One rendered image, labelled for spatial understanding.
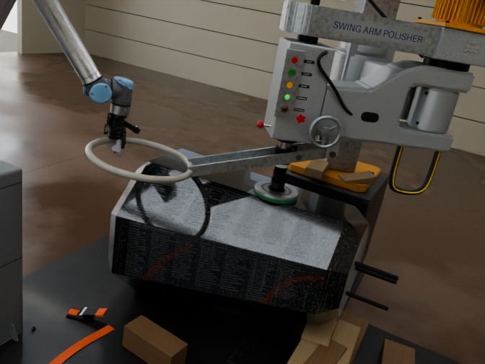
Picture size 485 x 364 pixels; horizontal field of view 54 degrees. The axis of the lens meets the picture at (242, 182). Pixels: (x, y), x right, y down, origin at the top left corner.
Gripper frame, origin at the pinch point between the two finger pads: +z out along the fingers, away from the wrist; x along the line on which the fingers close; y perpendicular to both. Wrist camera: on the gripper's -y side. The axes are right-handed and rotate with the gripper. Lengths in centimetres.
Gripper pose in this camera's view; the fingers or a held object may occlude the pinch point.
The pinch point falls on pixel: (118, 152)
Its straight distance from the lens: 241.0
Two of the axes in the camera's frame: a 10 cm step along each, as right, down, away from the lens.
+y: -7.8, 0.5, -6.3
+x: 5.9, 4.1, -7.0
